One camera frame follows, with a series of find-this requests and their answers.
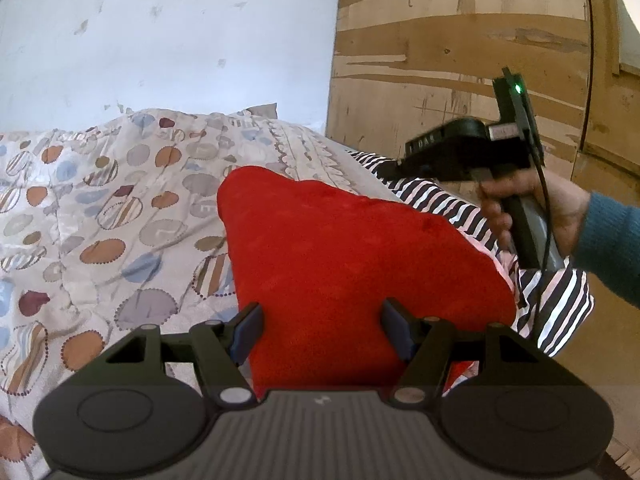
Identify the black white striped cloth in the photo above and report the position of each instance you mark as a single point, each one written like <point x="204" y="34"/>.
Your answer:
<point x="545" y="305"/>

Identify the dotted patterned blanket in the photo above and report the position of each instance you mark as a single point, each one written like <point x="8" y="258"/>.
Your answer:
<point x="100" y="220"/>

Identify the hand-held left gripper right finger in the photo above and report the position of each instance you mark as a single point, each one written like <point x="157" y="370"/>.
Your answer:
<point x="396" y="330"/>

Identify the wooden wardrobe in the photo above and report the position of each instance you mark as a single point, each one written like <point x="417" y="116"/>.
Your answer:
<point x="450" y="50"/>

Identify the person's right hand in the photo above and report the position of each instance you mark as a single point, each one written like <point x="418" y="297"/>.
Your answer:
<point x="567" y="205"/>

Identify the red pillow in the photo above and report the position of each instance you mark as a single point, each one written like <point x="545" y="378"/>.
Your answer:
<point x="350" y="260"/>

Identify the person's right forearm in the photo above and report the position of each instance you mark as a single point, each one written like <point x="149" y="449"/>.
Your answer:
<point x="612" y="245"/>

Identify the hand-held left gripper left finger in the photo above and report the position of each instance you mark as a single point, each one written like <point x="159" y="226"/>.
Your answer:
<point x="248" y="332"/>

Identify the beige pillow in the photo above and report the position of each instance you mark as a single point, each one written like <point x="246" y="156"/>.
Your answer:
<point x="264" y="111"/>

